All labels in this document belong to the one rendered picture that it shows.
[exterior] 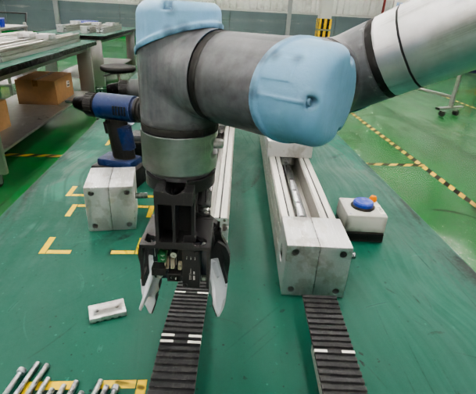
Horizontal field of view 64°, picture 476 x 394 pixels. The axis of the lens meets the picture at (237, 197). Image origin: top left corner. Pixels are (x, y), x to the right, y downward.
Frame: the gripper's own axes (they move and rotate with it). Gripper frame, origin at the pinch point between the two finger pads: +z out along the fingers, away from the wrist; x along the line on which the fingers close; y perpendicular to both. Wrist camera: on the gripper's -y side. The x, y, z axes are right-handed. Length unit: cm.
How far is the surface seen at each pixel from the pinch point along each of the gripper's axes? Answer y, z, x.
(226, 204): -23.2, -2.9, 4.4
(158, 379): 9.8, 2.2, -1.7
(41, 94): -347, 52, -191
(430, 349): 0.7, 5.6, 33.7
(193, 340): 4.0, 2.2, 1.5
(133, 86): -67, -15, -23
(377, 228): -26.2, 2.3, 34.3
